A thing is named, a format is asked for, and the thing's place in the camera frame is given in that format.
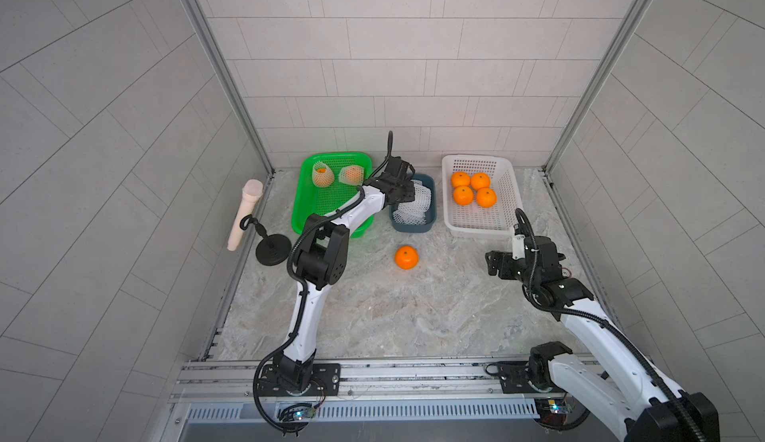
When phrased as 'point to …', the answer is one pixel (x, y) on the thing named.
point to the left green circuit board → (297, 413)
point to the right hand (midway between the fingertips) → (496, 254)
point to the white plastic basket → (473, 219)
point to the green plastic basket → (311, 199)
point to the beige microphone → (252, 191)
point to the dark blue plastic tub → (430, 216)
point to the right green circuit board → (554, 411)
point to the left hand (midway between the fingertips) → (414, 189)
